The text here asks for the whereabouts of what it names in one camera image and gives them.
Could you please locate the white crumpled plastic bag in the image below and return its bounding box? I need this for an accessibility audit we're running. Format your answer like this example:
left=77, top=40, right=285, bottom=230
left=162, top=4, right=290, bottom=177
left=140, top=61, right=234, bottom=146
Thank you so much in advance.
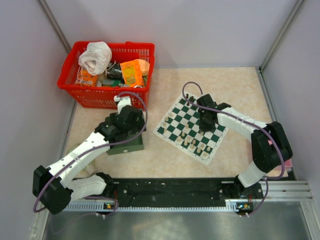
left=78, top=41, right=112, bottom=76

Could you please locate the green white chess mat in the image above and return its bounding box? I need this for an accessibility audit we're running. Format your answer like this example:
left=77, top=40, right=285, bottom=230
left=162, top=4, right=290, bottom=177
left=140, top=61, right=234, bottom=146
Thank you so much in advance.
left=153, top=95, right=229, bottom=165

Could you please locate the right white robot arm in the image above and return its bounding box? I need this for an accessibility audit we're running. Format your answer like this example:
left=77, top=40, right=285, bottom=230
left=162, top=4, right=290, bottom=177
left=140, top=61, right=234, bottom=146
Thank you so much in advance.
left=196, top=94, right=293, bottom=198

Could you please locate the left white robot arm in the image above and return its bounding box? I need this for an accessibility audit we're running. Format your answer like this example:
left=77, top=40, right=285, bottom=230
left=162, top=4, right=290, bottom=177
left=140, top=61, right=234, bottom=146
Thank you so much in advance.
left=32, top=92, right=148, bottom=215

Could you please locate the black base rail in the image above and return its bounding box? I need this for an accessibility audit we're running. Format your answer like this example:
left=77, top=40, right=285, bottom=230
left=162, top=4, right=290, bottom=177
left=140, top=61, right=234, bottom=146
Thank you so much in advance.
left=84, top=176, right=266, bottom=208

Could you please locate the orange yellow snack package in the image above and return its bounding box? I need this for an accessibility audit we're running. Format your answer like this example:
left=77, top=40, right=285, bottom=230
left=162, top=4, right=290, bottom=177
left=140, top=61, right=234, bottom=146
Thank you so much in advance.
left=120, top=59, right=145, bottom=88

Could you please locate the pink plastic tray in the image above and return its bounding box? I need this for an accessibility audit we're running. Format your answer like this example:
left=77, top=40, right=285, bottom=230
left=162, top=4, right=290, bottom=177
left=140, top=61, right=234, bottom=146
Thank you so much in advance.
left=266, top=159, right=292, bottom=178

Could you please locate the black wrapped bundle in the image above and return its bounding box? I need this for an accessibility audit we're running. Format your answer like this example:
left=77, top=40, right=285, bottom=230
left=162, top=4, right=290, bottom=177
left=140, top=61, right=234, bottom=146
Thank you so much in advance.
left=105, top=61, right=123, bottom=81

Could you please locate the red plastic shopping basket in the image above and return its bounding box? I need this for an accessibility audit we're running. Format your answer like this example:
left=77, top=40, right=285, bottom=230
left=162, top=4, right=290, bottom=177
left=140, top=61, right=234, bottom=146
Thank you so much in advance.
left=57, top=41, right=155, bottom=109

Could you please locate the dark green plastic tray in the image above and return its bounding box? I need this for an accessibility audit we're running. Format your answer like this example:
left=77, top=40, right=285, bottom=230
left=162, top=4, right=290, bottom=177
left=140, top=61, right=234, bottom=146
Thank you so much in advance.
left=106, top=132, right=145, bottom=156

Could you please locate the peach sponge block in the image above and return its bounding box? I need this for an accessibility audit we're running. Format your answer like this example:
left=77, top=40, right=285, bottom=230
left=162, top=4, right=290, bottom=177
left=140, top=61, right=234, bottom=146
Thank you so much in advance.
left=137, top=59, right=150, bottom=77

